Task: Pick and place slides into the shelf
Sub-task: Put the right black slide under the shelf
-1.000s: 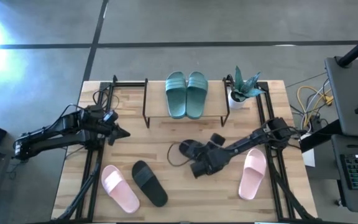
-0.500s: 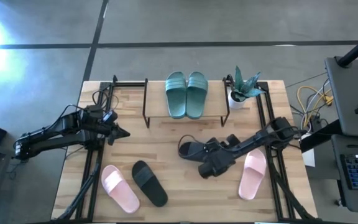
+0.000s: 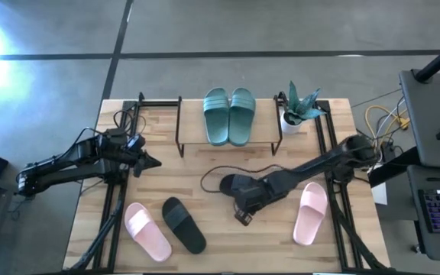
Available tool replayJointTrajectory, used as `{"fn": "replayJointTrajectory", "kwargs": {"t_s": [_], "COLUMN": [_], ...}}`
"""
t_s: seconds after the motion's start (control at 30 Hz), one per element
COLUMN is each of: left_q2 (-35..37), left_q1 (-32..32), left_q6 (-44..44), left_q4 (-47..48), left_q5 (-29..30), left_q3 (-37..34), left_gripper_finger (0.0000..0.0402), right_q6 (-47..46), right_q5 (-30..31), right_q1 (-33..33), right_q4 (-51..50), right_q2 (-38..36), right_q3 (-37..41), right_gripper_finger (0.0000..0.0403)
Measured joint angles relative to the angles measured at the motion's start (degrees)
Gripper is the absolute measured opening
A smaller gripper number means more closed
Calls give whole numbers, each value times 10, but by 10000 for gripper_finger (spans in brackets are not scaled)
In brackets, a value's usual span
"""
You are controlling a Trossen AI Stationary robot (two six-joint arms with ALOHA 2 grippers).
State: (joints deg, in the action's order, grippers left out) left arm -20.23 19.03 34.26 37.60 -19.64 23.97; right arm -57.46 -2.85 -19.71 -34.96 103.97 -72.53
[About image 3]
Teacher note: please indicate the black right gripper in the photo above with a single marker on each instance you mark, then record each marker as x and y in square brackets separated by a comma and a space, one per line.
[256, 195]

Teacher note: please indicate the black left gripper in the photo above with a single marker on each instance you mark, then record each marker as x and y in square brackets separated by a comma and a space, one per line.
[132, 149]

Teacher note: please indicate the black slide sandal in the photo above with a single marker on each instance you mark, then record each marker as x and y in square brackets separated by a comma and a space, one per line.
[227, 185]
[183, 225]

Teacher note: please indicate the pink slide sandal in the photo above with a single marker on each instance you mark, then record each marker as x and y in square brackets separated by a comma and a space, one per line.
[147, 233]
[309, 217]

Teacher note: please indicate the green slide sandal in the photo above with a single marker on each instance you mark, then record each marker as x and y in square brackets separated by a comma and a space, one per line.
[242, 122]
[216, 122]

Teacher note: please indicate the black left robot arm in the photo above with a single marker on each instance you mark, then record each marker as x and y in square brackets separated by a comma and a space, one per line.
[59, 168]

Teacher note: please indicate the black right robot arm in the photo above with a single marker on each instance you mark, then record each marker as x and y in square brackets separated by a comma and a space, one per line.
[319, 162]

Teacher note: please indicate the green plant in white pot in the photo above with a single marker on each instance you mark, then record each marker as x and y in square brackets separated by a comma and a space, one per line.
[290, 126]

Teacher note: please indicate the white paper sheet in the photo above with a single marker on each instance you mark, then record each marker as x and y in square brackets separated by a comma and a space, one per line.
[380, 195]

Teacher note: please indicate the black power strip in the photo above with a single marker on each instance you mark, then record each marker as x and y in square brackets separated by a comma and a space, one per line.
[387, 153]

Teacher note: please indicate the black slanted pole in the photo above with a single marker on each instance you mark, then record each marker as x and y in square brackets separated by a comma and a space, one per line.
[439, 59]

